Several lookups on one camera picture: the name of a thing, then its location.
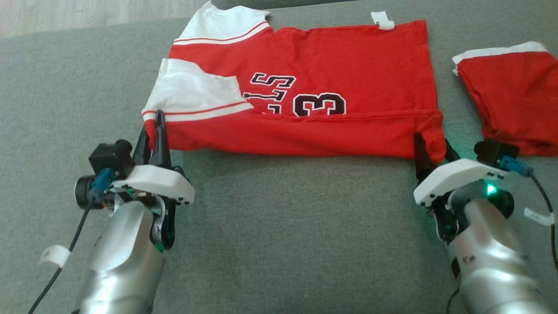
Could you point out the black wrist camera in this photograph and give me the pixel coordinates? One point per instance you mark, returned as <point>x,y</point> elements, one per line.
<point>109,157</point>
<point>495,150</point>

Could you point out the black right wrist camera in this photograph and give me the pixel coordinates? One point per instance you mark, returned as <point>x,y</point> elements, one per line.
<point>495,150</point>

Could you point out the grey sofa back cushion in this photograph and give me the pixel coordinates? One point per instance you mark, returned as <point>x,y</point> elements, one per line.
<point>279,3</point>

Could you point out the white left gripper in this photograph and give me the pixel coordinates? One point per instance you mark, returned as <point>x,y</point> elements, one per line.
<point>157,181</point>

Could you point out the red white Bulls jersey shirt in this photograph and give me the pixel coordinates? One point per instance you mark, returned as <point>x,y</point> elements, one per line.
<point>327,56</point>

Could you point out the large grey sofa seat cushion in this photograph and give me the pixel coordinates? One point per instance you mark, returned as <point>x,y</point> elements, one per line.
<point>283,240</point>

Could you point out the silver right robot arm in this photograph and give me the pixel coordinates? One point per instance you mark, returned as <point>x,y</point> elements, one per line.
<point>488,261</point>

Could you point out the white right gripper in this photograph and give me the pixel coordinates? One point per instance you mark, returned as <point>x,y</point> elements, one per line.
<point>453,176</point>

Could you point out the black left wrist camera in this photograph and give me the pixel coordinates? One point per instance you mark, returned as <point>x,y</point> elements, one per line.
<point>109,157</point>

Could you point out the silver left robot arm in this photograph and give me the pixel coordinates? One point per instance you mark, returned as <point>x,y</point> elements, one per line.
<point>122,261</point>

